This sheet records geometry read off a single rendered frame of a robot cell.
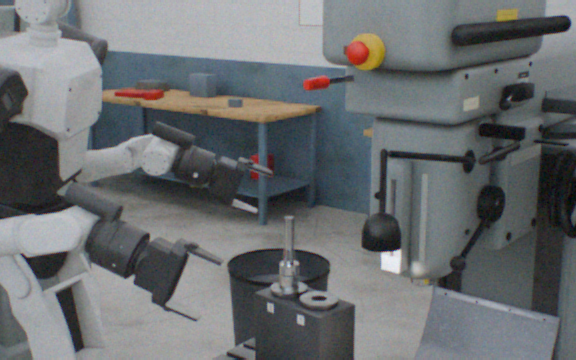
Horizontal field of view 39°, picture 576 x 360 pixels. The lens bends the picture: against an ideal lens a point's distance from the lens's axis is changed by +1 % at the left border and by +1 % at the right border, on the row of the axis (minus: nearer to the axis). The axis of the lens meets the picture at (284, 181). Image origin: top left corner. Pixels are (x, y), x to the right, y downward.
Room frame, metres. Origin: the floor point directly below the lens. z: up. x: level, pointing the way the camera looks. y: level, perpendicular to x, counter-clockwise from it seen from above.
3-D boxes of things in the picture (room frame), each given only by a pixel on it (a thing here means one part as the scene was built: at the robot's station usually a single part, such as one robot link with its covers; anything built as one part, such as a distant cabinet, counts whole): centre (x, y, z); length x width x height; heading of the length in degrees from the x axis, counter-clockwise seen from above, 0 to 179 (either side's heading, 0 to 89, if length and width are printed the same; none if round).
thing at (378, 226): (1.42, -0.18, 1.44); 0.07 x 0.07 x 0.06
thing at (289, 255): (1.85, -0.01, 1.28); 0.03 x 0.03 x 0.11
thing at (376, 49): (1.39, -0.14, 1.76); 0.06 x 0.02 x 0.06; 52
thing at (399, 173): (1.49, -0.21, 1.45); 0.04 x 0.04 x 0.21; 52
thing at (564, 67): (1.97, -0.59, 1.66); 0.80 x 0.23 x 0.20; 142
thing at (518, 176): (1.73, -0.40, 1.47); 0.24 x 0.19 x 0.26; 52
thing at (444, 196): (1.58, -0.28, 1.47); 0.21 x 0.19 x 0.32; 52
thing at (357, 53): (1.37, -0.12, 1.76); 0.04 x 0.03 x 0.04; 52
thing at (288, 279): (1.85, -0.01, 1.19); 0.05 x 0.05 x 0.05
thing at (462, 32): (1.51, -0.42, 1.79); 0.45 x 0.04 x 0.04; 142
